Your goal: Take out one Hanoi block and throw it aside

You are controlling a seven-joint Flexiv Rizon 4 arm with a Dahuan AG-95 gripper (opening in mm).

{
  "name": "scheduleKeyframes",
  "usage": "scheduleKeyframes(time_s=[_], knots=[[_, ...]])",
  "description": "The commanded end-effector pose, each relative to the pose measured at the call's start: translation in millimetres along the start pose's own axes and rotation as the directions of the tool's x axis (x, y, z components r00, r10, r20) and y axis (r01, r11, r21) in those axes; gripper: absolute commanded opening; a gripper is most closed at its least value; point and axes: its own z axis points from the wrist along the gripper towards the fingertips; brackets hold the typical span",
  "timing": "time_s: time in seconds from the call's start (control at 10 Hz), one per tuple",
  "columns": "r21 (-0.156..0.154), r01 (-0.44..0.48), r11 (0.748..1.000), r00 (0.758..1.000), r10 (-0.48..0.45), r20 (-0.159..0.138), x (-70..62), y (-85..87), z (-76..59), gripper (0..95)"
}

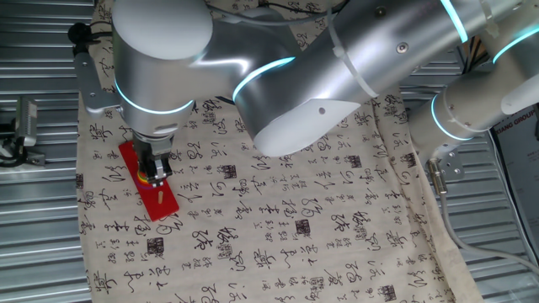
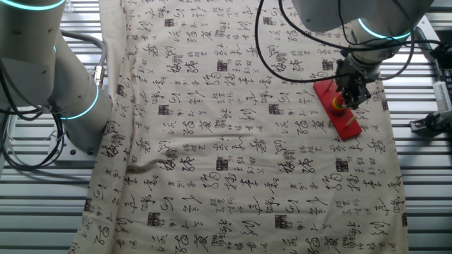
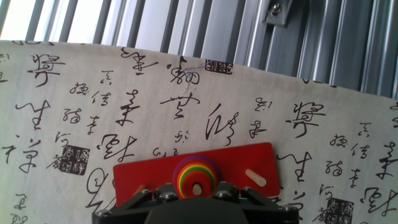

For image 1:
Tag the grey printed box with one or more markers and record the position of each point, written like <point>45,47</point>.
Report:
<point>520,168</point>

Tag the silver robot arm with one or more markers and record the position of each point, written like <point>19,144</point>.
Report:
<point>337,63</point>

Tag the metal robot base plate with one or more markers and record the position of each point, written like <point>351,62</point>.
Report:
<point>455,168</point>

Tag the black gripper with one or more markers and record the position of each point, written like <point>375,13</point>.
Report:
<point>147,149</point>

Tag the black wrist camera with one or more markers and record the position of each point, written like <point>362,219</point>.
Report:
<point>79,35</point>

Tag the silver ribbed camera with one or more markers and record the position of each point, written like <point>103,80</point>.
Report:
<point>26,122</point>

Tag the grey metal camera bracket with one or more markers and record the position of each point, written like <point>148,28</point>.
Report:
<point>90,90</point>

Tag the red wooden Hanoi peg board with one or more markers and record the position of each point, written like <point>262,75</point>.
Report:
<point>166,206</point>

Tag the white calligraphy print cloth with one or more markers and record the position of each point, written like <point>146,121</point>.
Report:
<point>273,189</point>

